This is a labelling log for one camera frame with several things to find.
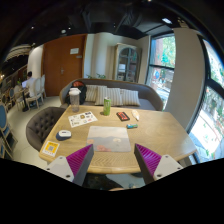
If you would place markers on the blue chair at left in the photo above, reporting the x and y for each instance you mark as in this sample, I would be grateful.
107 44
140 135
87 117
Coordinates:
6 135

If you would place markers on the teal lighter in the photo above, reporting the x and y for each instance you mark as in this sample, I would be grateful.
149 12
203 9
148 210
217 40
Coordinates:
131 126

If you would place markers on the right striped cushion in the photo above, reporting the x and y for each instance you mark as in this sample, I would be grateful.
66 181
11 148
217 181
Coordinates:
130 97

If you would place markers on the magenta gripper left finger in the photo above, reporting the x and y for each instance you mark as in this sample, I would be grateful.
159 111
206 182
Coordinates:
73 167

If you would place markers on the white sticker sheet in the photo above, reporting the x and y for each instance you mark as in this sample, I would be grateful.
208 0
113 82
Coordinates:
81 119

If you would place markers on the striped cushion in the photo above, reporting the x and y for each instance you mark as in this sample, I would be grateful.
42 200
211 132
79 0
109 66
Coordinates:
130 97
93 92
112 93

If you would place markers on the white wrapped packet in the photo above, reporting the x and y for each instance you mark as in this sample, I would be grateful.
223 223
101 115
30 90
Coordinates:
136 115

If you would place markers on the middle striped cushion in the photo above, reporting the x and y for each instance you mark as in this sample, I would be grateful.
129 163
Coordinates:
112 93

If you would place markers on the grey curved sofa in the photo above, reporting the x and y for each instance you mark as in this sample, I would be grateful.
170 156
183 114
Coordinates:
149 99

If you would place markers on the seated person in white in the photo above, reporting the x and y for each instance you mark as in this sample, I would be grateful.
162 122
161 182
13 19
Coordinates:
29 84

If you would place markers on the grey tufted armchair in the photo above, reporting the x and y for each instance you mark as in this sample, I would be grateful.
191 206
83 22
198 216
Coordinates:
41 124

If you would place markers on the glass door display cabinet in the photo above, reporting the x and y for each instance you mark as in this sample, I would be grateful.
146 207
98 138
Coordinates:
127 63

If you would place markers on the orange wooden door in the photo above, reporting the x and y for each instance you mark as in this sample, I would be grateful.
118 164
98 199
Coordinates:
63 62

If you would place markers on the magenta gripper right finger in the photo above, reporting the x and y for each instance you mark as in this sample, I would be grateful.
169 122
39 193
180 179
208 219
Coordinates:
154 166

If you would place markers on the left striped cushion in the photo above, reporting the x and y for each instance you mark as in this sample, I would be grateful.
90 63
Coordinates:
93 92

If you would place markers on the clear plastic shaker bottle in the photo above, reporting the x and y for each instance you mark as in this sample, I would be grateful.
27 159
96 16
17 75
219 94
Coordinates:
74 99

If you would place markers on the white dining chair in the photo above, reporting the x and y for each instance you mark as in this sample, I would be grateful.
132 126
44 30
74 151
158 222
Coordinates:
37 93

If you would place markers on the yellow QR code card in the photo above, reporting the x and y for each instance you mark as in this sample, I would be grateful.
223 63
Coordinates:
50 148

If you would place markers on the green drink can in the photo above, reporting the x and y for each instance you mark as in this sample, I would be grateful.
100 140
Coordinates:
107 105

